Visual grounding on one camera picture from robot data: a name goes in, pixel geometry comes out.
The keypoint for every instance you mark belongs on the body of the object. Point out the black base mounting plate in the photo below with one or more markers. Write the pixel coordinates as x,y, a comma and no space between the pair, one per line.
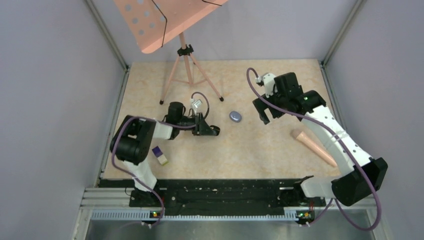
224,197

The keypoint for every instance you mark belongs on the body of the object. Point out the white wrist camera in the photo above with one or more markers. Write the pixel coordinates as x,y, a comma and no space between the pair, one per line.
267,80
195,104

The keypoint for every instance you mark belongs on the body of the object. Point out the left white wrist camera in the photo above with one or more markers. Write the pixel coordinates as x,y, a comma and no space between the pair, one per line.
195,104

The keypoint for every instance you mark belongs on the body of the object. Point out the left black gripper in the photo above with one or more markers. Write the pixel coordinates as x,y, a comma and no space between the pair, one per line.
202,128

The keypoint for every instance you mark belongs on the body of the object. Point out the aluminium frame rail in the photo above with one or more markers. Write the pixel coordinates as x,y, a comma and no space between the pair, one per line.
113,204

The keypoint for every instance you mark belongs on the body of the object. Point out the pink music stand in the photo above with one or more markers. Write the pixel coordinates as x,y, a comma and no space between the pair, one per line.
154,23

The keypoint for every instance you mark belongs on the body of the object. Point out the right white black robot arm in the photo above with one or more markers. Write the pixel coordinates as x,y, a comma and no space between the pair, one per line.
361,174

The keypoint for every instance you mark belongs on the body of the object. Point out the purple earbud charging case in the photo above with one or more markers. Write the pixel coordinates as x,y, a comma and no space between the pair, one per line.
235,116

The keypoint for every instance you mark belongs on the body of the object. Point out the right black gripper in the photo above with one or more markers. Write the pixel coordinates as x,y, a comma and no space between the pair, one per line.
260,104

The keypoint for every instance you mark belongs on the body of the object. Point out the wooden toy microphone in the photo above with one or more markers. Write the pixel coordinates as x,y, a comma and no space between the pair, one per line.
303,138

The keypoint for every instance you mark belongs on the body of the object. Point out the purple white small box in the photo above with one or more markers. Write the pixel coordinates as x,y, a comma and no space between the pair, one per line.
159,155

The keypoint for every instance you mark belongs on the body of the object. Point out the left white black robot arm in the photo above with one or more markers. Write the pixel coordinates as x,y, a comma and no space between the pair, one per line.
131,143

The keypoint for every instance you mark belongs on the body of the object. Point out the black earbud charging case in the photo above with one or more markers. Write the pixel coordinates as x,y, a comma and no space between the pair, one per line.
215,129

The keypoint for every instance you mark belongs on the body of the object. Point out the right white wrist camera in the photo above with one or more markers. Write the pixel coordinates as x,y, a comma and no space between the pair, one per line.
267,80

